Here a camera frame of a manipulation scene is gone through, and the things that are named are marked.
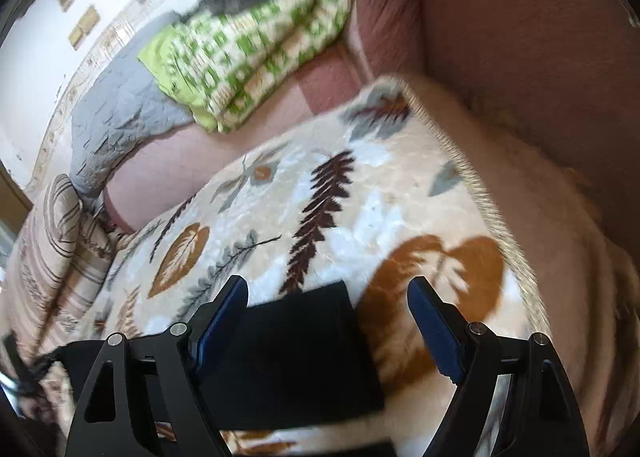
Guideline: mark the striped beige cushion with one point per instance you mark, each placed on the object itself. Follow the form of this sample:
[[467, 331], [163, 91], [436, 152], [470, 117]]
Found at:
[[55, 247]]

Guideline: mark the grey quilted blanket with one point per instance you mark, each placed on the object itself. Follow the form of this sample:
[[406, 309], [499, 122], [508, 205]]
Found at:
[[120, 102]]

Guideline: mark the cream fleece blanket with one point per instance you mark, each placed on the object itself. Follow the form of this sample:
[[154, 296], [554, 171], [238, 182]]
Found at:
[[560, 247]]

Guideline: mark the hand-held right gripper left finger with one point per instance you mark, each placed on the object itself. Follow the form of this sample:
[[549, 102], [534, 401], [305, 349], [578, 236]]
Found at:
[[220, 324]]

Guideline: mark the black pants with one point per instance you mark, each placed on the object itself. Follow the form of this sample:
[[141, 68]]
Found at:
[[300, 362]]

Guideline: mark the leaf print blanket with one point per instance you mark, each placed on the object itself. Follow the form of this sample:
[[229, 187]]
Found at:
[[350, 217]]

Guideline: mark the green patterned pillow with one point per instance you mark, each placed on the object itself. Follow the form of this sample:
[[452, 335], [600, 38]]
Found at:
[[260, 47]]

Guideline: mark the small wooden wall frame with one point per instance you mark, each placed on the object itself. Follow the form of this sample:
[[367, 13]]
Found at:
[[84, 26]]

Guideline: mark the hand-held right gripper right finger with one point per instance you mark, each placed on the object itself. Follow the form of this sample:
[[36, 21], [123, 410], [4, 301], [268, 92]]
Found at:
[[435, 332]]

